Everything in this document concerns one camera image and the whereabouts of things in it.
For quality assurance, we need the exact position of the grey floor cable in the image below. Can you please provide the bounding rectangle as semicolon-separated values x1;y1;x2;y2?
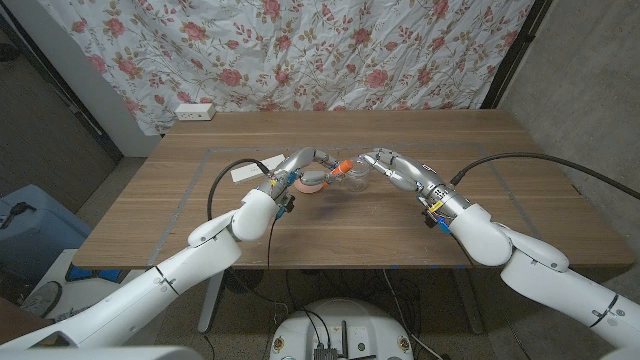
382;269;444;360

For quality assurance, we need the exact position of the white power strip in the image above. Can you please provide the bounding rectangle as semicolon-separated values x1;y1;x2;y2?
174;102;217;122

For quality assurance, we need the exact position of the clear glass jar cup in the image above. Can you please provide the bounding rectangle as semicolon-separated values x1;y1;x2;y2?
342;156;374;194

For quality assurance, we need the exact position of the white robot torso base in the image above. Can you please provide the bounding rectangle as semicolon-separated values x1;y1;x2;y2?
269;298;415;360

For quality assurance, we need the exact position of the flat white rectangular box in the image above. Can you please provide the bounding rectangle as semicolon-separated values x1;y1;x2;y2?
230;153;286;184

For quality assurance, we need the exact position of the metal table leg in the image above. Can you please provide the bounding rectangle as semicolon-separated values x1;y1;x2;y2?
452;267;486;335
197;268;226;335

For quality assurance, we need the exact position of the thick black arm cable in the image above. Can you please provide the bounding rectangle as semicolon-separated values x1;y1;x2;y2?
206;158;272;221
449;151;640;201

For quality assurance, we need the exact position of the round pink jar lid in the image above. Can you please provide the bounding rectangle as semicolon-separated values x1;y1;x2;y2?
293;178;324;195

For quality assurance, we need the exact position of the floral backdrop cloth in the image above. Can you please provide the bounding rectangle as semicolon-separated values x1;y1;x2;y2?
37;0;536;136

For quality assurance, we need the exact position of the blue floor block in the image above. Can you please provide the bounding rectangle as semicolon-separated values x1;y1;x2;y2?
64;263;125;284

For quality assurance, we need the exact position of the blue plastic bin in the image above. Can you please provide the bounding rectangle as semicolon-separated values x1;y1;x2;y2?
0;183;94;281

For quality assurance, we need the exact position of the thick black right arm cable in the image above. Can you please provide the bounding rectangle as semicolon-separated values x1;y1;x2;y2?
449;151;640;201

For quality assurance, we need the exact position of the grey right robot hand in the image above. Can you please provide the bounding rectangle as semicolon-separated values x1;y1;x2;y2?
358;147;472;221

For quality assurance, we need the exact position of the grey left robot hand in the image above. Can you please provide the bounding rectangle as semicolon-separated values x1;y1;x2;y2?
258;146;342;201

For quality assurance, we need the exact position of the black round floor fan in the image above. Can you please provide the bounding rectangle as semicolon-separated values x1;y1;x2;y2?
222;268;265;295

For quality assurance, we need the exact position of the person's bare leg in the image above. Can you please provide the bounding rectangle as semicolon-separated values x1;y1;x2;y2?
0;299;54;347

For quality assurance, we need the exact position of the white robot head rim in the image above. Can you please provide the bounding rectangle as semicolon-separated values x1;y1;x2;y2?
0;344;204;360

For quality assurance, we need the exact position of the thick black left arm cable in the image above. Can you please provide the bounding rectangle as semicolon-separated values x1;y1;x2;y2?
206;158;272;221

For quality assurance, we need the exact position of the thin black left wrist cable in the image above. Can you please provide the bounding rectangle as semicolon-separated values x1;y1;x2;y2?
266;215;291;309

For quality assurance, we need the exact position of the black backdrop post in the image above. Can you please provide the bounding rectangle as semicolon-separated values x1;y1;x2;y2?
480;0;554;110

